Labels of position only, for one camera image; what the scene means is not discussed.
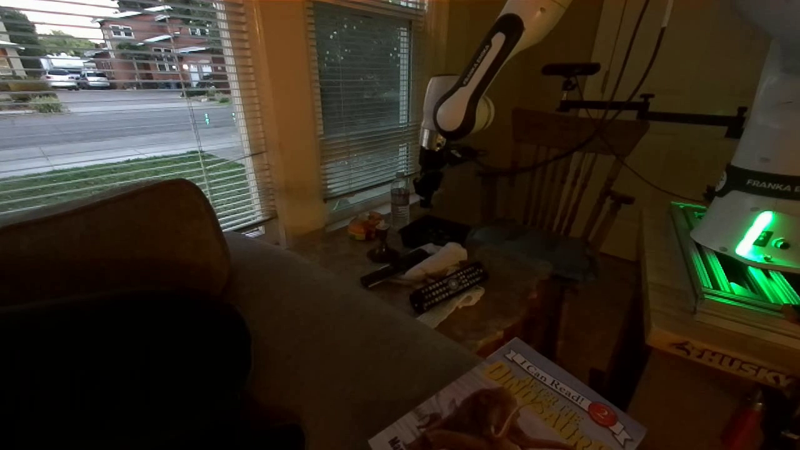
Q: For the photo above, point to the metal rail base plate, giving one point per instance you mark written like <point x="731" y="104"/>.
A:
<point x="733" y="271"/>

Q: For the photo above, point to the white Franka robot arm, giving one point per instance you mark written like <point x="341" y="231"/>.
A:
<point x="771" y="142"/>

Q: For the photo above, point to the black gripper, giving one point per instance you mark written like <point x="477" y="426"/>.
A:
<point x="431" y="172"/>

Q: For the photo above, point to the clear plastic bottle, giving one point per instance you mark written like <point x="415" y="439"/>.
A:
<point x="401" y="202"/>

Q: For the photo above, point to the magazine with yellow title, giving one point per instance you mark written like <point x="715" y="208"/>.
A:
<point x="508" y="401"/>

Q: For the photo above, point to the narrow window blind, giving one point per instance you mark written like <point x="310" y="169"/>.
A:
<point x="365" y="102"/>

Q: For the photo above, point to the white towel roll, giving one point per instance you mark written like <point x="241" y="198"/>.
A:
<point x="437" y="261"/>

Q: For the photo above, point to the grey sofa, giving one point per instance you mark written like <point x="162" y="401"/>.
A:
<point x="333" y="334"/>

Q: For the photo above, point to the wooden spindle chair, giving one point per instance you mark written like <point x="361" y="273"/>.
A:
<point x="565" y="191"/>

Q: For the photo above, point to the wide black remote control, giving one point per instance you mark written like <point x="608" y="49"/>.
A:
<point x="447" y="286"/>

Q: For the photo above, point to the red brick building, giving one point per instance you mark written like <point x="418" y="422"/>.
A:
<point x="158" y="42"/>

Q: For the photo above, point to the black camera on boom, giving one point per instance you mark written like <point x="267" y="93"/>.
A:
<point x="571" y="71"/>

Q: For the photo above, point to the white parked van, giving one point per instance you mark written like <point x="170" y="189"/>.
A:
<point x="63" y="71"/>

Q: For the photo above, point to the red plastic object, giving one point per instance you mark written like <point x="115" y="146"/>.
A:
<point x="745" y="422"/>

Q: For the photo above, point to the green lit device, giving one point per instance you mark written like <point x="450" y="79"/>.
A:
<point x="715" y="334"/>

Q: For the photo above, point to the slim black remote control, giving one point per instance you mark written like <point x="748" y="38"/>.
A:
<point x="390" y="271"/>

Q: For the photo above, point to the wide window blind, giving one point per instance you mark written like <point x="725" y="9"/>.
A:
<point x="125" y="127"/>

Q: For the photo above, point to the dark blanket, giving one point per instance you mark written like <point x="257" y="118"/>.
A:
<point x="125" y="376"/>

